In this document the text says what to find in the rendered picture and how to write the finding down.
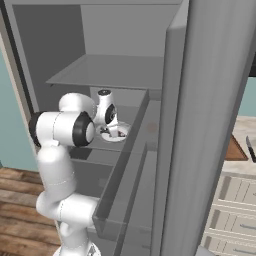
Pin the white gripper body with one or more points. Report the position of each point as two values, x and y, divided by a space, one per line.
107 128

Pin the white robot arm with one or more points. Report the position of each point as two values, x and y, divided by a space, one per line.
55 166

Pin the glass fridge shelf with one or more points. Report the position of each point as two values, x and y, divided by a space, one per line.
110 71

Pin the grey fridge door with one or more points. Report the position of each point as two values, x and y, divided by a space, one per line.
206 126

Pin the grey fridge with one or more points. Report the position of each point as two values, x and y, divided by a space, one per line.
53 40

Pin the brown cutting board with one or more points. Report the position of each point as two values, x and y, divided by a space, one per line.
235 150

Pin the white round plate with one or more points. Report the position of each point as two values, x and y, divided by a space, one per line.
124 127

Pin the tall grey door bin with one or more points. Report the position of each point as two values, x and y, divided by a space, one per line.
117 180

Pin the low grey door bin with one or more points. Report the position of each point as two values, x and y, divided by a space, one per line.
133 213

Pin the cream drawer front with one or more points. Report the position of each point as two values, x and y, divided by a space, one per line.
233 221
238 190
230 247

